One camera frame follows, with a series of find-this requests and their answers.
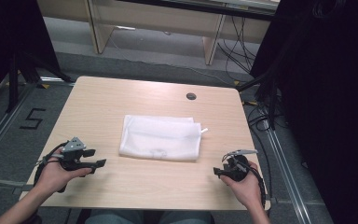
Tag white mesh laundry bag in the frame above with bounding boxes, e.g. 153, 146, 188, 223
118, 114, 209, 163

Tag person's left leg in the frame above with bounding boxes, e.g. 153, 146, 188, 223
84, 209, 145, 224

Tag person's leg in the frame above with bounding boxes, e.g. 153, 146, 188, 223
158, 210, 213, 224
84, 209, 145, 224

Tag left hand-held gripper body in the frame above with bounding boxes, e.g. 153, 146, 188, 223
59, 136, 90, 172

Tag person's left hand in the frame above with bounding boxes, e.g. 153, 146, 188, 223
34, 153, 93, 197

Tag aluminium floor rail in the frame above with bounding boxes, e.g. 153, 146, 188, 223
0, 83, 35, 170
264, 122, 312, 224

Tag left hand-held gripper black cable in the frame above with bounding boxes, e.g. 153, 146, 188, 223
33, 141, 71, 189

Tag person's right hand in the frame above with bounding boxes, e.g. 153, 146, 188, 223
219, 161, 264, 210

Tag right hand-held gripper black cable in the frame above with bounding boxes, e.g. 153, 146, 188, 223
236, 158, 268, 210

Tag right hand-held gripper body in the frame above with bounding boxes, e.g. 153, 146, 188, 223
221, 148, 259, 183

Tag bundle of black cables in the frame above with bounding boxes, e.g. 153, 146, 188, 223
216, 15, 259, 77

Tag black curtain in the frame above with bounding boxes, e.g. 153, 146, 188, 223
0, 0, 61, 107
250, 0, 358, 224

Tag light wooden desk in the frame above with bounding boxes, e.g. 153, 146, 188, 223
36, 0, 282, 66

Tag black floor cables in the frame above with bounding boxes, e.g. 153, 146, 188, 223
242, 102, 274, 200

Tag hand-held gripper black cable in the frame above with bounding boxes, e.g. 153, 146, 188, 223
33, 141, 71, 189
236, 158, 268, 210

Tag black metal stand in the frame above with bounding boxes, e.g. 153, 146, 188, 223
5, 50, 75, 114
237, 60, 282, 131

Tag person's right leg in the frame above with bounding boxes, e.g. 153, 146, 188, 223
158, 210, 213, 224

